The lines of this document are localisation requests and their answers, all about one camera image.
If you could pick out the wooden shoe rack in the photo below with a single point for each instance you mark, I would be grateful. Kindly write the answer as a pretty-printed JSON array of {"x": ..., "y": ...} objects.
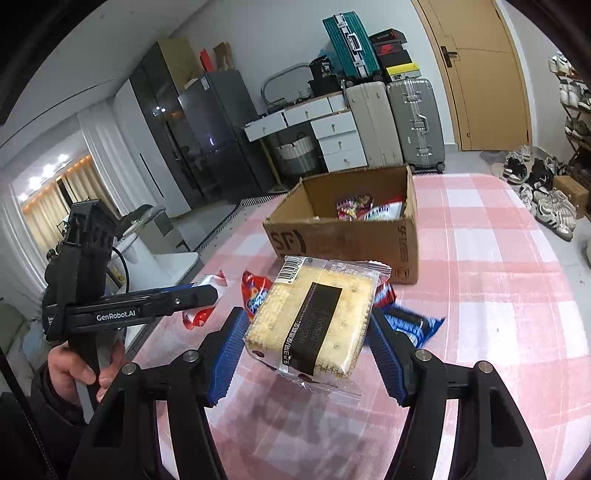
[{"x": 584, "y": 157}]

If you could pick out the large flat cardboard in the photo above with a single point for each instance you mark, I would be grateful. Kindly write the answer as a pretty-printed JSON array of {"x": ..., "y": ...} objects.
[{"x": 180, "y": 64}]

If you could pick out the white curtain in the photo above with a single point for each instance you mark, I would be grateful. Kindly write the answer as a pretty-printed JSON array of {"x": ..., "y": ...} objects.
[{"x": 101, "y": 161}]

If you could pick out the white kettle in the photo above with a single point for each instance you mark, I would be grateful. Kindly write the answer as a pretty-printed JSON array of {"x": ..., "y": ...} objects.
[{"x": 136, "y": 258}]

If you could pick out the beige suitcase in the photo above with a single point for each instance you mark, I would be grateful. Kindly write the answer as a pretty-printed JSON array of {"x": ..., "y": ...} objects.
[{"x": 374, "y": 129}]

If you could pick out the woven laundry basket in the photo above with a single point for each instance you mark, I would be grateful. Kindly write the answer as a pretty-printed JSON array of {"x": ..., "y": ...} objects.
[{"x": 298, "y": 159}]

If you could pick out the brown paper bag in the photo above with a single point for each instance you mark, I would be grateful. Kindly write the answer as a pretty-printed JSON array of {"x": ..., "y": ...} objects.
[{"x": 223, "y": 56}]

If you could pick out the arched mirror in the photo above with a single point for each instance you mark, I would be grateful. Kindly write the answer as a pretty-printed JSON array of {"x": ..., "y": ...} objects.
[{"x": 286, "y": 87}]

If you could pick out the red white snack packet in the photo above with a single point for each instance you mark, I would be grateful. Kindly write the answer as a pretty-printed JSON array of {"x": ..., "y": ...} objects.
[{"x": 201, "y": 318}]

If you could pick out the black case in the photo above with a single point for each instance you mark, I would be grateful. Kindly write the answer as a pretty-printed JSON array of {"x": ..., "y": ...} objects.
[{"x": 325, "y": 86}]

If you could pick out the yellow black shoe box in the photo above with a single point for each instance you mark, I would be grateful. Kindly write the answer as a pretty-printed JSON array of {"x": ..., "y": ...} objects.
[{"x": 402, "y": 71}]

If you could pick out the silver suitcase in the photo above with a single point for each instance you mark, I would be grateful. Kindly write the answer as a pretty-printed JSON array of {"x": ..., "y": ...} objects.
[{"x": 415, "y": 124}]

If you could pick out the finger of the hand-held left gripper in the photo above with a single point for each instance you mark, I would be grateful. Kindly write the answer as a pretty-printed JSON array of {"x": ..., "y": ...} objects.
[
  {"x": 171, "y": 289},
  {"x": 184, "y": 301}
]

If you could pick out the white drawer vanity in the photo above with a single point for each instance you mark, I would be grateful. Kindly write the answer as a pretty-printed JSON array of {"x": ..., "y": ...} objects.
[{"x": 339, "y": 143}]

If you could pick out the red chip bag blue logo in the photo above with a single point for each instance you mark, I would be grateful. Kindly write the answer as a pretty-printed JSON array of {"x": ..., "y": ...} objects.
[{"x": 256, "y": 295}]

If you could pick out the silver snack packet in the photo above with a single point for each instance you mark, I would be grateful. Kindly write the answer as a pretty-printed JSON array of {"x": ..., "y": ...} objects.
[{"x": 385, "y": 212}]

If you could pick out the grey small cabinet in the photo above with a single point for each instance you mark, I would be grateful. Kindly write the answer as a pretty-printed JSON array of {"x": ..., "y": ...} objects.
[{"x": 164, "y": 226}]

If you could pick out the plain black shoe box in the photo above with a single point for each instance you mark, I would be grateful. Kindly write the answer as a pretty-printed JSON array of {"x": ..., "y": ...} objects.
[{"x": 396, "y": 60}]

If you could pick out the person's left forearm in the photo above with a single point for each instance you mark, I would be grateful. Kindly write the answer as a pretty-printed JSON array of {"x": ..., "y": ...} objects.
[{"x": 55, "y": 401}]

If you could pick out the white wardrobe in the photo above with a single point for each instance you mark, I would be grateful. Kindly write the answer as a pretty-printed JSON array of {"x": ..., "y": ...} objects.
[{"x": 134, "y": 134}]

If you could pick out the grey refrigerator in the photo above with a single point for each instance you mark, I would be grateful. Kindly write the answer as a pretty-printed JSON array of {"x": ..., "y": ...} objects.
[{"x": 221, "y": 138}]

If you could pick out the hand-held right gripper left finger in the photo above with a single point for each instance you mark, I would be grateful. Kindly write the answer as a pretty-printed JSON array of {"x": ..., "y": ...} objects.
[{"x": 228, "y": 360}]

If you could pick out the black printed bag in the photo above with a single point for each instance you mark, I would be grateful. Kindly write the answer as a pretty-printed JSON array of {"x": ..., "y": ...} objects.
[{"x": 322, "y": 67}]

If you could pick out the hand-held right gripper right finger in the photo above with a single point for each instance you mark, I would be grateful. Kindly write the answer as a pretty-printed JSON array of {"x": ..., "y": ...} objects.
[{"x": 388, "y": 360}]

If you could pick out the small blue red snack packet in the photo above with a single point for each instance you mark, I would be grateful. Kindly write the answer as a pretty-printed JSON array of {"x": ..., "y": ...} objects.
[{"x": 384, "y": 295}]

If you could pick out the diamond patterned rug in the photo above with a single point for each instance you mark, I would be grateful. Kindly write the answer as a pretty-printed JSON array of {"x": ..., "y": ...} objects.
[{"x": 258, "y": 201}]

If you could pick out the small cardboard box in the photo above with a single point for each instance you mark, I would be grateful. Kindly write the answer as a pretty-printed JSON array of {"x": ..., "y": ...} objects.
[{"x": 570, "y": 191}]

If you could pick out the red paper bag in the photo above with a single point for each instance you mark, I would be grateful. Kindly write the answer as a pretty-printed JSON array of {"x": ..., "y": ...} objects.
[{"x": 207, "y": 61}]

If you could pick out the pink checked tablecloth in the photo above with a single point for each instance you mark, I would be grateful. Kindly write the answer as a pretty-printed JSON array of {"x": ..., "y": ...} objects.
[{"x": 485, "y": 277}]

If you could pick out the teal suitcase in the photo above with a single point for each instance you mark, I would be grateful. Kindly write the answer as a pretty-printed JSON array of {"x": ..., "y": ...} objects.
[{"x": 351, "y": 46}]

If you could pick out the dark glass cabinet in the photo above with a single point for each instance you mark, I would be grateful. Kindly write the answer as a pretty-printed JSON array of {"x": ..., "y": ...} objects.
[{"x": 159, "y": 115}]

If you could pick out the black shoe box red print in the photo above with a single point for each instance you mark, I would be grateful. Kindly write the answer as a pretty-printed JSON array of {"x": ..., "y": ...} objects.
[{"x": 388, "y": 37}]

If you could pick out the person's left hand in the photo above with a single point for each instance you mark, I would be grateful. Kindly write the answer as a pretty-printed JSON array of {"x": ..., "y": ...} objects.
[{"x": 69, "y": 364}]

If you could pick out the clear cracker pack black label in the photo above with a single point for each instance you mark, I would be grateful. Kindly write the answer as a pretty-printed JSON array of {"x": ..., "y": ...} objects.
[{"x": 318, "y": 314}]

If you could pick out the scattered sneakers group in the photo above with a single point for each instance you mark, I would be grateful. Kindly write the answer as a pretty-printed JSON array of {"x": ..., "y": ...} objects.
[{"x": 554, "y": 207}]

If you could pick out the brown cardboard box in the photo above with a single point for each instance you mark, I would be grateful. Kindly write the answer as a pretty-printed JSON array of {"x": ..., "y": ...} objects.
[{"x": 332, "y": 244}]

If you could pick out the beige curtain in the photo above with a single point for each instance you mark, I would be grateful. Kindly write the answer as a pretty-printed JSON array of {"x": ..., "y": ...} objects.
[{"x": 46, "y": 217}]

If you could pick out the grey door mat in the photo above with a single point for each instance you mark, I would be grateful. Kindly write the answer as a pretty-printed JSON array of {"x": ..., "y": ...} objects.
[{"x": 491, "y": 159}]

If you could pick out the rows of stored shoes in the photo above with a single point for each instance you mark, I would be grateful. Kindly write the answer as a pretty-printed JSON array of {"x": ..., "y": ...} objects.
[{"x": 568, "y": 92}]

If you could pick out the wooden door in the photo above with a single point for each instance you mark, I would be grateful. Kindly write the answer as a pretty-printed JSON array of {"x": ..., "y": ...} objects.
[{"x": 485, "y": 92}]

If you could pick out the white side cabinet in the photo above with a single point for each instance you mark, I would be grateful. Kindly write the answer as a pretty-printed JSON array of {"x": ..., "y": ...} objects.
[{"x": 175, "y": 267}]

